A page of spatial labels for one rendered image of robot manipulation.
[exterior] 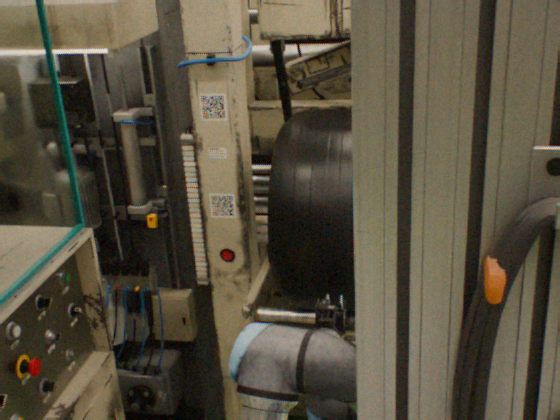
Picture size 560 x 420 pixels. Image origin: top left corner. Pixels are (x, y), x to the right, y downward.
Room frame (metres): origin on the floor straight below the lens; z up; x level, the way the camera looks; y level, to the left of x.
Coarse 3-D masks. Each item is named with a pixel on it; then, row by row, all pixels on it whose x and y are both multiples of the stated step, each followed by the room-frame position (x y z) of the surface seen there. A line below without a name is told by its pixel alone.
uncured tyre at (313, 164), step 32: (288, 128) 1.84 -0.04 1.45; (320, 128) 1.80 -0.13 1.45; (288, 160) 1.73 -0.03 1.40; (320, 160) 1.71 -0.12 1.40; (288, 192) 1.67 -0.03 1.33; (320, 192) 1.65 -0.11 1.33; (352, 192) 1.63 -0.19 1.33; (288, 224) 1.64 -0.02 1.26; (320, 224) 1.62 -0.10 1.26; (352, 224) 1.60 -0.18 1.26; (288, 256) 1.63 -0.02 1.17; (320, 256) 1.61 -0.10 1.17; (352, 256) 1.59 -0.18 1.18; (288, 288) 1.66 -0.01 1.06; (320, 288) 1.63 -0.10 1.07; (352, 288) 1.61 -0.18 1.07
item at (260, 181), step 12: (252, 156) 2.40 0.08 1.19; (264, 156) 2.39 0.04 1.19; (252, 168) 2.28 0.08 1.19; (264, 168) 2.27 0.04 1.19; (264, 180) 2.26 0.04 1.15; (264, 192) 2.27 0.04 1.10; (264, 204) 2.40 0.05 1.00; (264, 216) 2.27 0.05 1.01; (264, 228) 2.27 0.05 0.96; (264, 240) 2.26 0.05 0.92
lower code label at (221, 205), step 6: (210, 198) 1.88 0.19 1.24; (216, 198) 1.88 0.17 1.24; (222, 198) 1.88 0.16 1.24; (228, 198) 1.87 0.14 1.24; (210, 204) 1.88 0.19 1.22; (216, 204) 1.88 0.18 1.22; (222, 204) 1.88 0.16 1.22; (228, 204) 1.87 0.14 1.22; (234, 204) 1.87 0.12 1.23; (210, 210) 1.88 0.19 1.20; (216, 210) 1.88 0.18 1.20; (222, 210) 1.88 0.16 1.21; (228, 210) 1.87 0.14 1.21; (234, 210) 1.87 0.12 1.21; (216, 216) 1.88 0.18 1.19; (222, 216) 1.88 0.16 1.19; (228, 216) 1.87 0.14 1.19; (234, 216) 1.87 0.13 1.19
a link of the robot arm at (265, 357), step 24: (240, 336) 1.11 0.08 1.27; (264, 336) 1.10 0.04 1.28; (288, 336) 1.09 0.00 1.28; (240, 360) 1.08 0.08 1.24; (264, 360) 1.06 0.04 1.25; (288, 360) 1.05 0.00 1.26; (240, 384) 1.06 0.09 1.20; (264, 384) 1.04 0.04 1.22; (288, 384) 1.04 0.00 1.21; (264, 408) 1.03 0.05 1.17; (288, 408) 1.04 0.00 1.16
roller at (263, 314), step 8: (256, 312) 1.79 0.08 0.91; (264, 312) 1.78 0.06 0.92; (272, 312) 1.78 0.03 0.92; (280, 312) 1.77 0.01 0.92; (288, 312) 1.77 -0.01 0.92; (296, 312) 1.76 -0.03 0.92; (304, 312) 1.76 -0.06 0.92; (312, 312) 1.76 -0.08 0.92; (352, 312) 1.74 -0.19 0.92; (264, 320) 1.78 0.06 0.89; (272, 320) 1.77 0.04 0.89; (280, 320) 1.77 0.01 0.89; (288, 320) 1.76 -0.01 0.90; (296, 320) 1.75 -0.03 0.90; (304, 320) 1.75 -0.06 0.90; (312, 320) 1.74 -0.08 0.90; (352, 320) 1.72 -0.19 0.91
